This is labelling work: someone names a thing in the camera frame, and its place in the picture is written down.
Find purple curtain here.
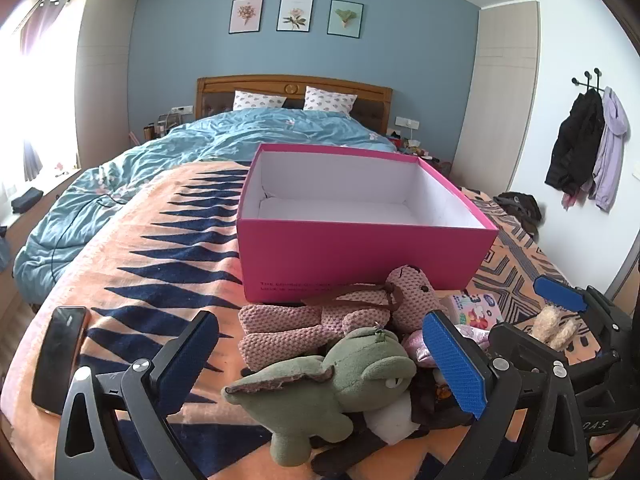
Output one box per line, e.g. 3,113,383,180
10,0,86,181

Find framed flower picture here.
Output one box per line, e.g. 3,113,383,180
229,0,265,35
276,0,314,32

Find pink cardboard box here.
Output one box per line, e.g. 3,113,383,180
236,143,501,305

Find orange navy patterned blanket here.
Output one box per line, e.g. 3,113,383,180
0,160,601,480

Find black folded cloth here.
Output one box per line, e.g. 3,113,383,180
11,187,45,213

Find pink brocade drawstring pouch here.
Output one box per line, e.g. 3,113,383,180
402,324,493,363

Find black jacket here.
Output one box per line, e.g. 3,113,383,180
545,89,606,196

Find white patterned pillow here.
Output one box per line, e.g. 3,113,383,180
233,90,287,111
303,86,359,115

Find framed green leaf picture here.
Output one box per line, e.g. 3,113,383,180
327,0,364,40

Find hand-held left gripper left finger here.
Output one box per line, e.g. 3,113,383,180
54,310,221,480

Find black smartphone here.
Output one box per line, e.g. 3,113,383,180
31,306,92,416

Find green plush toy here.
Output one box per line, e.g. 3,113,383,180
222,327,418,467

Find dark grey clothes pile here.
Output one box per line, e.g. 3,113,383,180
492,191,543,241

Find beige plush rabbit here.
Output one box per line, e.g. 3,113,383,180
530,304,581,351

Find black wall coat hooks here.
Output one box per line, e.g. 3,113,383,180
572,67,603,93

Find small colourful printed box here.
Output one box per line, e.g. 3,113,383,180
447,292,505,331

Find beige built-in wardrobe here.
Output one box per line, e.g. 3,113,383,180
77,0,141,166
452,1,541,191

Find wooden headboard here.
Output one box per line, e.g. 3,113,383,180
196,76,394,133

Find pink knitted plush toy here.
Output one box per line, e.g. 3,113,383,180
237,265,451,368

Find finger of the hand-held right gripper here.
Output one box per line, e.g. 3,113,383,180
488,323,569,366
533,274,627,356

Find blue floral duvet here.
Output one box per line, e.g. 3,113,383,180
14,109,398,306

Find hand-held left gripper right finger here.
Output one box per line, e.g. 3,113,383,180
421,310,591,480

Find clear cosmetics organizer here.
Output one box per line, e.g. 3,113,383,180
150,112,182,141

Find lilac jacket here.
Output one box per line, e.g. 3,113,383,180
587,86,630,212

